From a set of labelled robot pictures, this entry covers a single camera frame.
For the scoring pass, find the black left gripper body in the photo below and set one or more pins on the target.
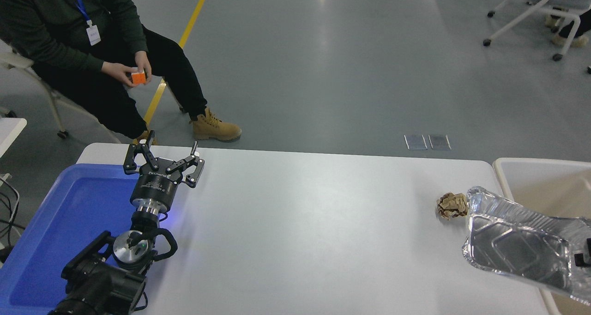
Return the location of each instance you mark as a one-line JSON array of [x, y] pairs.
[[154, 189]]

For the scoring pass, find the silver foil tray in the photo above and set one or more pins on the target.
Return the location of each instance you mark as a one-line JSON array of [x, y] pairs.
[[517, 245]]

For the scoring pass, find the orange puzzle cube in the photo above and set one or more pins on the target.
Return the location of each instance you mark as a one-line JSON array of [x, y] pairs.
[[138, 78]]

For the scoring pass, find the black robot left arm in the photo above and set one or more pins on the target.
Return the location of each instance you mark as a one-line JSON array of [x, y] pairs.
[[99, 285]]

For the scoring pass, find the grey floor plate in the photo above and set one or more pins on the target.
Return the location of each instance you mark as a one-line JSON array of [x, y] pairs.
[[439, 142], [415, 142]]

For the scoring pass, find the person's right hand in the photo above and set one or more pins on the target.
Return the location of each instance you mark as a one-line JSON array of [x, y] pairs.
[[117, 73]]

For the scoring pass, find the person's left hand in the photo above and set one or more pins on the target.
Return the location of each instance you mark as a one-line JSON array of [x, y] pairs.
[[143, 61]]

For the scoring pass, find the large pale bin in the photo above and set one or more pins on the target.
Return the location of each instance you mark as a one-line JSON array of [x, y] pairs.
[[540, 185]]

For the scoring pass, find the blue plastic tray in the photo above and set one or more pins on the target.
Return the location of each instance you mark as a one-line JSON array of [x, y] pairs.
[[69, 222]]

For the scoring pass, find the pale folding chair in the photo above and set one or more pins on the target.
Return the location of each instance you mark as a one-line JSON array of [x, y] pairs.
[[53, 105]]

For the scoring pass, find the white name badge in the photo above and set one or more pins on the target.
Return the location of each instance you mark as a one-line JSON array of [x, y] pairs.
[[93, 34]]

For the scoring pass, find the small white table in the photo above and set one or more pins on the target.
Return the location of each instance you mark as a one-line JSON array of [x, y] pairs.
[[9, 131]]

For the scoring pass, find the crumpled tan paper ball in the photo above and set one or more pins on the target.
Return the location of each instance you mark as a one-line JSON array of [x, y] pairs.
[[452, 206]]

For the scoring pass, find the seated person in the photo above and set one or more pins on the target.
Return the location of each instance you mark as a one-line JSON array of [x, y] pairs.
[[51, 33]]

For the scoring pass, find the white wheeled chair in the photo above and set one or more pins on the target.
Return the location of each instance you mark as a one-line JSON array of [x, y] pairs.
[[531, 12]]

